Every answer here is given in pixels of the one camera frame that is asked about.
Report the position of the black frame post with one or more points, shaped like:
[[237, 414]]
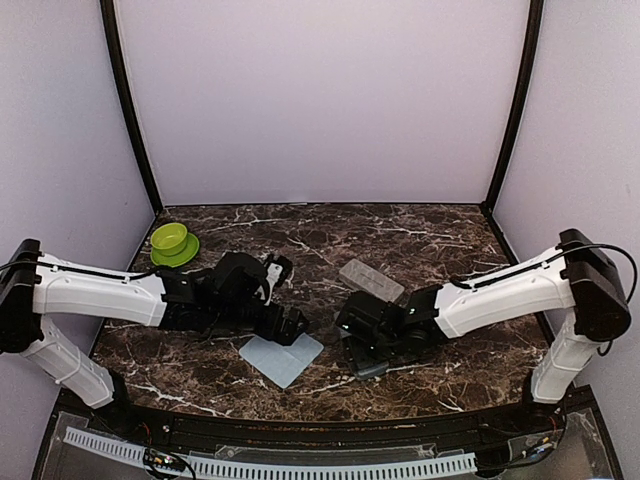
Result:
[[128, 109], [525, 70]]

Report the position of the right black frame post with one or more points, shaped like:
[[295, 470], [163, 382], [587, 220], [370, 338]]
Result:
[[525, 70]]

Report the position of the dark grey glasses case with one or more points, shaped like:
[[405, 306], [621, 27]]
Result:
[[370, 370]]

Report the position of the blue cleaning cloth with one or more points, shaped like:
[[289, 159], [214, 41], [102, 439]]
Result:
[[282, 365]]

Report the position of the white cable duct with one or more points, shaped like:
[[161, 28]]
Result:
[[202, 467]]

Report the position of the green bowl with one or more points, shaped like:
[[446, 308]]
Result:
[[173, 245]]

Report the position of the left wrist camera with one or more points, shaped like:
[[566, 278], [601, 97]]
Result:
[[278, 270]]

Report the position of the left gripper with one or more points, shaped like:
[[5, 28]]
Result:
[[288, 335]]

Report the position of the light grey glasses case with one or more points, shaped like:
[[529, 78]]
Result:
[[360, 277]]

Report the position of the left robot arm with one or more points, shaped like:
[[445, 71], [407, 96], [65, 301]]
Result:
[[236, 293]]

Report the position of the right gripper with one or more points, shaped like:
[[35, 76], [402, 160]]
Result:
[[354, 348]]

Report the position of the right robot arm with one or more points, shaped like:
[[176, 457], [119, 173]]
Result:
[[576, 276]]

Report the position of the black front rail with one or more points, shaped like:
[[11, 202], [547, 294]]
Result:
[[483, 429]]

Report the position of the left black frame post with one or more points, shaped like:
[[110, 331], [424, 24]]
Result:
[[128, 109]]

